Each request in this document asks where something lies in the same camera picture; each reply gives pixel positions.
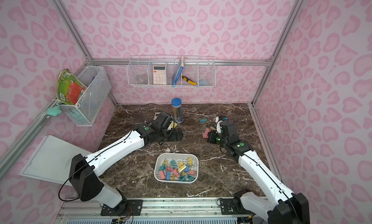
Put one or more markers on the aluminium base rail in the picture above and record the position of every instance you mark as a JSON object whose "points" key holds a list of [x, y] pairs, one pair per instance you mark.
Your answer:
{"points": [[150, 208]]}

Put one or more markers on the large pink binder clip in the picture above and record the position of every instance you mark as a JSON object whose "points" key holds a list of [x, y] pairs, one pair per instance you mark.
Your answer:
{"points": [[206, 132]]}

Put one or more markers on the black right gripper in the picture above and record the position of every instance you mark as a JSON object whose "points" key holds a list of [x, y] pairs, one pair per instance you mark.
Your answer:
{"points": [[213, 136]]}

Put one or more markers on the white wire wall shelf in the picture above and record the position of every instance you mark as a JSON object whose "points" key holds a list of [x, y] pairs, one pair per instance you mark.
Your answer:
{"points": [[201, 70]]}

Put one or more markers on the green snack bag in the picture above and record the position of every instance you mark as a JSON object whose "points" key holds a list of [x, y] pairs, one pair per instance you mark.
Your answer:
{"points": [[69, 88]]}

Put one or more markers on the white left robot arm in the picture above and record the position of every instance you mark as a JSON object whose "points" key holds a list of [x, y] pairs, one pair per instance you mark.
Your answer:
{"points": [[85, 171]]}

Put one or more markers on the yellow utility knife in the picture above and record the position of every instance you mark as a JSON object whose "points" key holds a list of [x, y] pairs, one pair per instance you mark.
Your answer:
{"points": [[188, 80]]}

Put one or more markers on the white paper board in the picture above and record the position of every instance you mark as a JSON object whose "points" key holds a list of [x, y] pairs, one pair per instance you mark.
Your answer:
{"points": [[51, 161]]}

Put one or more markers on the blue book in shelf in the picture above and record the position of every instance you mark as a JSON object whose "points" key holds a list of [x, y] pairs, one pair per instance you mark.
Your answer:
{"points": [[178, 71]]}

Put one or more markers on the white calculator in shelf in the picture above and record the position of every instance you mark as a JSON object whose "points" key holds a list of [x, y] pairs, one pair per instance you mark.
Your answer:
{"points": [[159, 75]]}

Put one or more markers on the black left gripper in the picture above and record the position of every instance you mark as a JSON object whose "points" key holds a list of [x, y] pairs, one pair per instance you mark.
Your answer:
{"points": [[174, 134]]}

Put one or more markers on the white storage tray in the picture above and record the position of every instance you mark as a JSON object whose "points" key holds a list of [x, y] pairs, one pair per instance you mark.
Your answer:
{"points": [[176, 168]]}

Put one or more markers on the blue lid pencil tube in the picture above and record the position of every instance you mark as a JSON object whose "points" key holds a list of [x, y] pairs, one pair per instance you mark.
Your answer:
{"points": [[177, 110]]}

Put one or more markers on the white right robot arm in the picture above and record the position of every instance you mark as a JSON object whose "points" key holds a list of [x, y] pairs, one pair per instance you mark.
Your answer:
{"points": [[281, 205]]}

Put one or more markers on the white mesh wall basket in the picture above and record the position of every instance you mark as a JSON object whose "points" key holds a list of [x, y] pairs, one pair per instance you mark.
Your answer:
{"points": [[86, 110]]}

